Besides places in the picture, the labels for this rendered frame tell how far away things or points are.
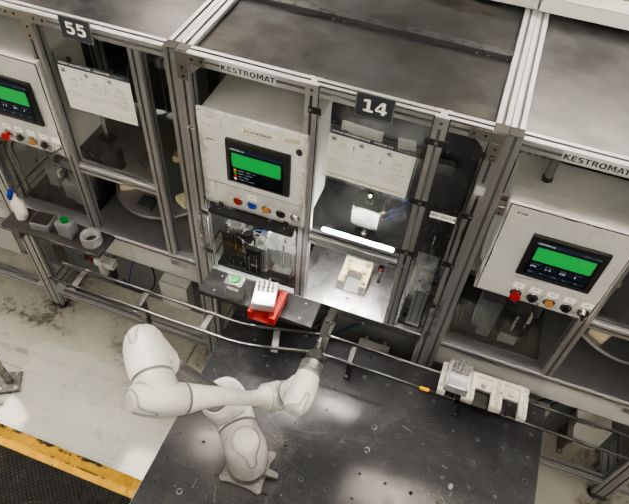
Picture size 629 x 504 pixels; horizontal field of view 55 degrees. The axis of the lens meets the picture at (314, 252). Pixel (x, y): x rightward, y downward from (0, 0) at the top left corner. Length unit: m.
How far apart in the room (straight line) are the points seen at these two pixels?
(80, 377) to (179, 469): 1.26
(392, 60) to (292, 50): 0.34
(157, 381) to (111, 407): 1.67
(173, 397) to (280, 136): 0.92
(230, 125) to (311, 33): 0.43
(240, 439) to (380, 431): 0.65
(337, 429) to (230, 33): 1.63
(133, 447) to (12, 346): 1.00
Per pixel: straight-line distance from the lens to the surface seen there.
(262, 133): 2.12
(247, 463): 2.39
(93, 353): 3.78
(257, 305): 2.59
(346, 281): 2.80
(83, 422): 3.58
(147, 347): 1.98
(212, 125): 2.21
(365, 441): 2.68
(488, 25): 2.43
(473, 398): 2.69
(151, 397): 1.90
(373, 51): 2.17
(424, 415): 2.77
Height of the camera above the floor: 3.13
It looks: 50 degrees down
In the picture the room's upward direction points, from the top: 5 degrees clockwise
